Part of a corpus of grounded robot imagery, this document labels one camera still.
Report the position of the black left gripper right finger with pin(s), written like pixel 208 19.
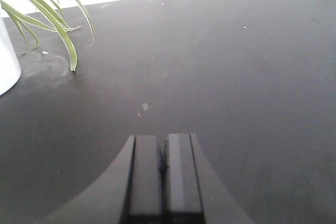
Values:
pixel 193 192

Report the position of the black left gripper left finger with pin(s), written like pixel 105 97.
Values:
pixel 128 191

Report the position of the white plant pot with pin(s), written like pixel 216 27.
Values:
pixel 9 64

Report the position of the green spider plant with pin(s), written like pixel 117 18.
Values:
pixel 55 22

